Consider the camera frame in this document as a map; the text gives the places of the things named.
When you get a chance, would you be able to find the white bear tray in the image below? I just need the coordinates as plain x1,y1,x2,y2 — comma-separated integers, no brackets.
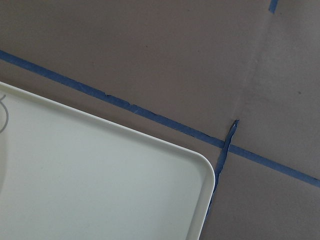
0,83,215,240

